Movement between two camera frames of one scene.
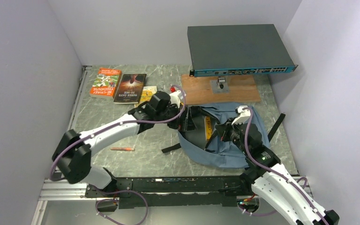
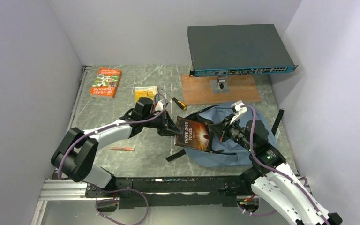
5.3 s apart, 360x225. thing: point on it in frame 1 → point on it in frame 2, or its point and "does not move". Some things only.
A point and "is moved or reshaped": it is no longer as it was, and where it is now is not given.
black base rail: (140, 192) does not move
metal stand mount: (220, 86) does not move
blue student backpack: (199, 141) is moved or reshaped
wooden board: (198, 90) does not move
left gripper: (184, 124) → (168, 127)
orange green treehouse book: (105, 83) does not move
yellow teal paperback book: (146, 94) does not move
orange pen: (122, 148) does not move
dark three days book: (130, 89) → (196, 134)
